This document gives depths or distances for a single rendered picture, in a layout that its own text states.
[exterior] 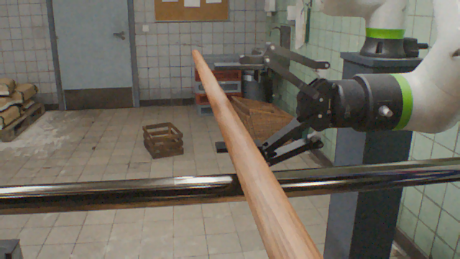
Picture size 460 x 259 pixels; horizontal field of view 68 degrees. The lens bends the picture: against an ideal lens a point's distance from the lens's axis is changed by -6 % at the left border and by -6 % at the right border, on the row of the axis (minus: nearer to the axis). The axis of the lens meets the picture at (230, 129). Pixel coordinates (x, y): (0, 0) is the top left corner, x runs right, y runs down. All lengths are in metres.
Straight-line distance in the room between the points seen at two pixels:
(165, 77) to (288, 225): 5.06
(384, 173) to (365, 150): 0.81
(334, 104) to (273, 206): 0.34
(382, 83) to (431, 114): 0.09
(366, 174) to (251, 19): 4.93
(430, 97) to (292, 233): 0.42
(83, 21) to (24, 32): 0.83
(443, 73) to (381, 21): 0.66
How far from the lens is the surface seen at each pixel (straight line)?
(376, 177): 0.42
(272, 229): 0.24
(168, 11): 5.16
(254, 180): 0.30
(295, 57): 0.53
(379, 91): 0.57
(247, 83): 4.84
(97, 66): 5.32
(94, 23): 5.26
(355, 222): 1.35
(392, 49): 1.23
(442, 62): 0.57
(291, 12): 4.01
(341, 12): 1.22
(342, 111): 0.55
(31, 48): 5.56
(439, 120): 0.63
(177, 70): 5.24
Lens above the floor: 1.34
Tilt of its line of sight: 18 degrees down
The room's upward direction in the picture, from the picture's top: straight up
